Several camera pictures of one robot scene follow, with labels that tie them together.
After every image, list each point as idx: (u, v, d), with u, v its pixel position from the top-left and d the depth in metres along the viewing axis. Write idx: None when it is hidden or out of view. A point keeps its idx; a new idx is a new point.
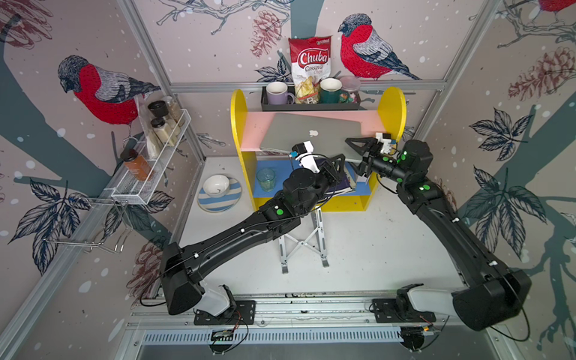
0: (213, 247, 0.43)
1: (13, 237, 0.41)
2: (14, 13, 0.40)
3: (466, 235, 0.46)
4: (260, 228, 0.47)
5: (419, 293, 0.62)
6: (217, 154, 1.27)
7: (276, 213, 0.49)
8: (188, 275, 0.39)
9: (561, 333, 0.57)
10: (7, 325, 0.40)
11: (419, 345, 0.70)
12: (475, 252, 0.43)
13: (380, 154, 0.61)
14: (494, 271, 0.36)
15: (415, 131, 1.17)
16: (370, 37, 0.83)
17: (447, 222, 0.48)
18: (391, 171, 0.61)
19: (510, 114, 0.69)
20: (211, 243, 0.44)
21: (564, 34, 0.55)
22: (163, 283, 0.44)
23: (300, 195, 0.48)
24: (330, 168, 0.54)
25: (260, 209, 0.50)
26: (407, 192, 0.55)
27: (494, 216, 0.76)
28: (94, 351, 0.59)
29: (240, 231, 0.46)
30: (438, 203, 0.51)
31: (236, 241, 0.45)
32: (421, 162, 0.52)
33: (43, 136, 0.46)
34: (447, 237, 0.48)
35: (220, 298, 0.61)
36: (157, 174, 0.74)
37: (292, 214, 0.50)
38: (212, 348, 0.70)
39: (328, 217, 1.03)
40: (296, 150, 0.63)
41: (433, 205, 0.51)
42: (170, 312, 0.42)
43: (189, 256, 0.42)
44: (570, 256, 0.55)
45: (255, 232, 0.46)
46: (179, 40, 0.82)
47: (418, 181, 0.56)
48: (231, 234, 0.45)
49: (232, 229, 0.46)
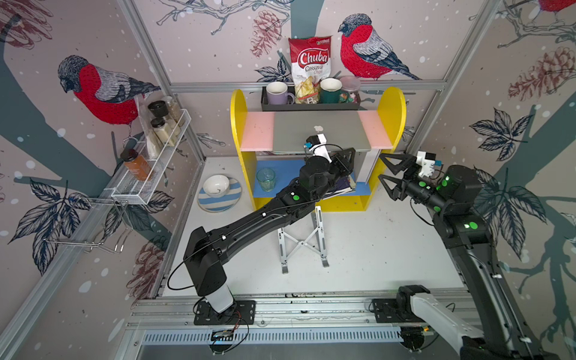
0: (238, 228, 0.46)
1: (13, 237, 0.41)
2: (14, 13, 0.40)
3: (505, 299, 0.40)
4: (280, 212, 0.50)
5: (424, 304, 0.61)
6: (216, 154, 1.27)
7: (293, 199, 0.52)
8: (217, 254, 0.42)
9: (561, 333, 0.57)
10: (7, 325, 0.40)
11: (419, 345, 0.70)
12: (508, 319, 0.38)
13: (418, 178, 0.55)
14: (523, 347, 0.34)
15: (415, 131, 1.17)
16: (370, 37, 0.83)
17: (483, 277, 0.42)
18: (427, 198, 0.54)
19: (510, 114, 0.69)
20: (236, 225, 0.47)
21: (564, 34, 0.55)
22: (189, 266, 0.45)
23: (316, 180, 0.52)
24: (341, 158, 0.58)
25: (276, 195, 0.53)
26: (446, 224, 0.47)
27: (494, 216, 0.76)
28: (94, 351, 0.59)
29: (262, 215, 0.49)
30: (482, 250, 0.44)
31: (258, 225, 0.48)
32: (465, 190, 0.45)
33: (43, 136, 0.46)
34: (479, 291, 0.42)
35: (226, 294, 0.62)
36: (157, 175, 0.74)
37: (307, 199, 0.53)
38: (212, 348, 0.70)
39: (328, 217, 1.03)
40: (311, 141, 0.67)
41: (475, 251, 0.44)
42: (199, 291, 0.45)
43: (216, 237, 0.44)
44: (570, 256, 0.55)
45: (276, 216, 0.49)
46: (179, 40, 0.82)
47: (461, 213, 0.48)
48: (253, 218, 0.48)
49: (253, 213, 0.49)
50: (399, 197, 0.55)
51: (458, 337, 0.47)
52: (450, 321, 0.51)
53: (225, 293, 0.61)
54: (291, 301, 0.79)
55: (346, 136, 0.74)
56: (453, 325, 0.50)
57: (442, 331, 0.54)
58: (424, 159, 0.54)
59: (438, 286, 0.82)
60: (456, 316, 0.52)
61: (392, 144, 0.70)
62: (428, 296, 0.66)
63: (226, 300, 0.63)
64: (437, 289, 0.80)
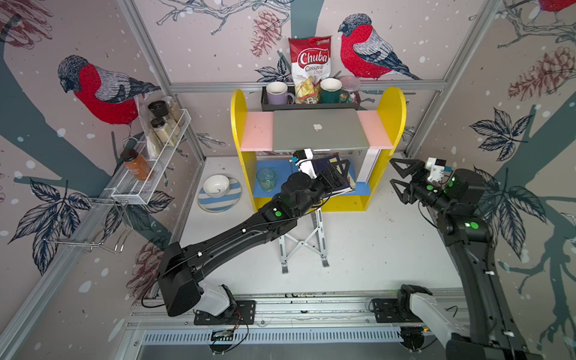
0: (217, 245, 0.45)
1: (13, 237, 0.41)
2: (14, 13, 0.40)
3: (494, 295, 0.41)
4: (261, 228, 0.49)
5: (422, 302, 0.60)
6: (217, 154, 1.27)
7: (274, 214, 0.52)
8: (192, 273, 0.40)
9: (561, 333, 0.57)
10: (7, 325, 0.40)
11: (419, 345, 0.70)
12: (493, 313, 0.39)
13: (426, 181, 0.58)
14: (505, 340, 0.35)
15: (415, 131, 1.17)
16: (370, 36, 0.83)
17: (475, 270, 0.43)
18: (434, 200, 0.57)
19: (510, 114, 0.69)
20: (214, 242, 0.45)
21: (564, 34, 0.55)
22: (162, 283, 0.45)
23: (298, 197, 0.51)
24: (326, 173, 0.57)
25: (259, 211, 0.52)
26: (447, 221, 0.50)
27: (494, 216, 0.76)
28: (94, 350, 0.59)
29: (242, 231, 0.48)
30: (479, 247, 0.45)
31: (239, 241, 0.47)
32: (467, 190, 0.48)
33: (43, 136, 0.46)
34: (470, 283, 0.44)
35: (219, 298, 0.61)
36: (157, 174, 0.74)
37: (289, 215, 0.53)
38: (212, 348, 0.70)
39: (328, 217, 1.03)
40: (296, 156, 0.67)
41: (471, 249, 0.45)
42: (169, 313, 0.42)
43: (192, 254, 0.43)
44: (570, 256, 0.55)
45: (256, 232, 0.49)
46: (179, 40, 0.82)
47: (465, 214, 0.49)
48: (233, 233, 0.47)
49: (234, 228, 0.48)
50: (409, 201, 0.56)
51: (448, 333, 0.48)
52: (444, 319, 0.51)
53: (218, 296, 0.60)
54: (290, 301, 0.79)
55: (346, 136, 0.74)
56: (445, 323, 0.49)
57: (434, 327, 0.54)
58: (433, 165, 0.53)
59: (438, 286, 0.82)
60: (451, 316, 0.52)
61: (392, 145, 0.70)
62: (429, 297, 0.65)
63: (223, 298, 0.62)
64: (437, 289, 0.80)
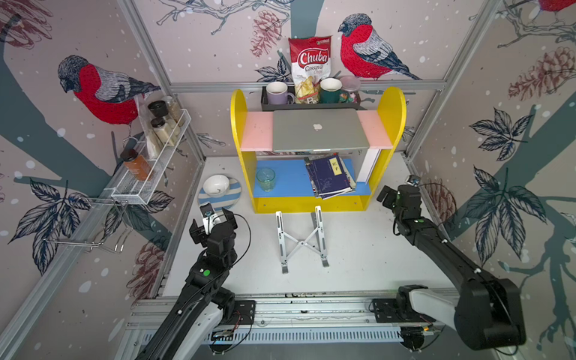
0: (157, 347, 0.44)
1: (13, 237, 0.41)
2: (14, 13, 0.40)
3: (454, 252, 0.50)
4: (196, 297, 0.50)
5: (422, 292, 0.61)
6: (217, 154, 1.27)
7: (204, 276, 0.54)
8: None
9: (561, 333, 0.57)
10: (7, 325, 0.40)
11: (419, 345, 0.70)
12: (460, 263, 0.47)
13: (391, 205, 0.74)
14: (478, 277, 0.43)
15: (415, 131, 1.17)
16: (370, 37, 0.83)
17: (436, 244, 0.54)
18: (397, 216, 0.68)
19: (510, 114, 0.69)
20: (154, 346, 0.44)
21: (564, 34, 0.55)
22: None
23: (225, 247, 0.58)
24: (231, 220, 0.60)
25: (187, 282, 0.53)
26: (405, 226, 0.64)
27: (494, 216, 0.76)
28: (94, 351, 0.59)
29: (179, 313, 0.48)
30: (431, 231, 0.58)
31: (179, 323, 0.47)
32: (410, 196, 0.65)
33: (43, 136, 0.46)
34: (436, 253, 0.54)
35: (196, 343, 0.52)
36: (157, 175, 0.74)
37: (221, 267, 0.56)
38: (213, 348, 0.70)
39: (328, 217, 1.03)
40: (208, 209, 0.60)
41: (424, 231, 0.58)
42: None
43: None
44: (570, 256, 0.55)
45: (193, 305, 0.50)
46: (179, 40, 0.82)
47: (415, 216, 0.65)
48: (169, 321, 0.47)
49: (168, 316, 0.48)
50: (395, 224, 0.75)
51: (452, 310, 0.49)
52: (444, 302, 0.52)
53: (200, 328, 0.57)
54: (290, 300, 0.79)
55: (346, 136, 0.74)
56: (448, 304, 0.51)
57: (440, 316, 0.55)
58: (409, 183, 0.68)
59: (438, 286, 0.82)
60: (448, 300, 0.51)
61: (392, 145, 0.70)
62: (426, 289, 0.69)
63: (211, 315, 0.60)
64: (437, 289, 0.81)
